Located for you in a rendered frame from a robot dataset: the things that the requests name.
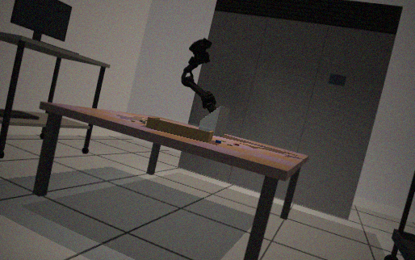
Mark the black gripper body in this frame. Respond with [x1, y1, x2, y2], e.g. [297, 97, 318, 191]
[188, 38, 212, 68]

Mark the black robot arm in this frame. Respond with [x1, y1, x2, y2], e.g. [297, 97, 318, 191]
[181, 40, 216, 113]

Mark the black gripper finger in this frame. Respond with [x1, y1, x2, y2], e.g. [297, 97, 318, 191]
[190, 57, 199, 65]
[199, 40, 210, 48]

